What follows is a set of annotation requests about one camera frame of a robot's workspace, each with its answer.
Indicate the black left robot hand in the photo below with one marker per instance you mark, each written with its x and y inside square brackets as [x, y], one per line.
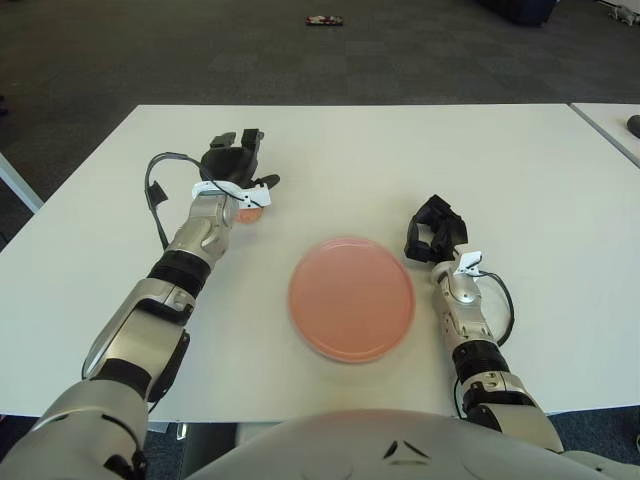
[230, 162]

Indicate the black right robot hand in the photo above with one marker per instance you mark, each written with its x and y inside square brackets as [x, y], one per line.
[445, 235]

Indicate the red yellow apple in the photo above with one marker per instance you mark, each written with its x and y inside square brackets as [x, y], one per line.
[248, 217]

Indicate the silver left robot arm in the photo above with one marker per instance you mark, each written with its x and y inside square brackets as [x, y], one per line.
[125, 325]

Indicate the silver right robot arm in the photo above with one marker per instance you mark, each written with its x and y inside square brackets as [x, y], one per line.
[470, 320]

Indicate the pink round plate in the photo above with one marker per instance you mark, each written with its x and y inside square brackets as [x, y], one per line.
[350, 300]

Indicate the small red black pack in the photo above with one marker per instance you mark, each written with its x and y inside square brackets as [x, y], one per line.
[325, 21]

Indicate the dark blue bag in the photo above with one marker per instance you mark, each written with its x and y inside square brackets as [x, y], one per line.
[530, 11]

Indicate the grey robot torso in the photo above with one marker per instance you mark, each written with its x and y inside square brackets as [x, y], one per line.
[325, 450]

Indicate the dark table leg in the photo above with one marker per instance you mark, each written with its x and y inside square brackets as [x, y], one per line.
[210, 440]

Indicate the small grey floor object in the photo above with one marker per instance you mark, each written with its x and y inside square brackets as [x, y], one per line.
[625, 16]

